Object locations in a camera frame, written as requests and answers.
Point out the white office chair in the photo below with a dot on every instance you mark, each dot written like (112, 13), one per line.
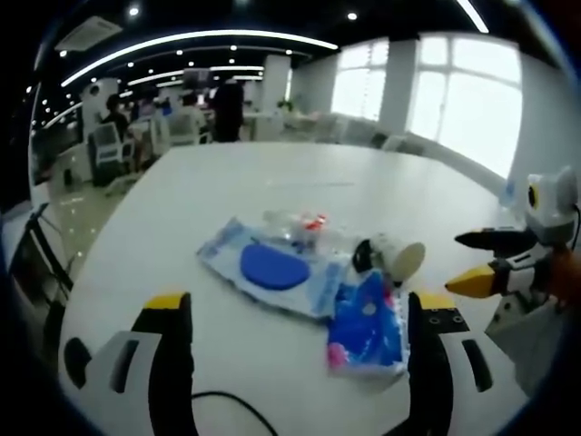
(106, 152)

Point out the white cup with black band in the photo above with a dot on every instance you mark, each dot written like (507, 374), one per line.
(399, 256)

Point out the white table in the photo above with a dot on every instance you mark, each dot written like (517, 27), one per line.
(281, 181)

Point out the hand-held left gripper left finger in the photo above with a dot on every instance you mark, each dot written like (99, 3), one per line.
(170, 363)

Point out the black metal stand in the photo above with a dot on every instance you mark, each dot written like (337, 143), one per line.
(41, 254)

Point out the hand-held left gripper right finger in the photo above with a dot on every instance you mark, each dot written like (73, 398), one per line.
(429, 363)

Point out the large window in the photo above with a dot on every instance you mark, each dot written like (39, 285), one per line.
(454, 91)

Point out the clear plastic bag red items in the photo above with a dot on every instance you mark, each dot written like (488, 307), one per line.
(299, 227)

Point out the wet wipes pack blue lid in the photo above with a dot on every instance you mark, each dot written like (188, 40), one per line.
(272, 268)

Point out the person's right hand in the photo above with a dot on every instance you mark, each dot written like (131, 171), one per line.
(565, 272)

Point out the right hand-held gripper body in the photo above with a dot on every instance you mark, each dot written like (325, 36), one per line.
(544, 204)

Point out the ceiling air conditioner unit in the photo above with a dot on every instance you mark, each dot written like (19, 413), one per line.
(88, 34)

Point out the blue and pink packet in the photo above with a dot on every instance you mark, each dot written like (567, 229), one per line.
(363, 327)

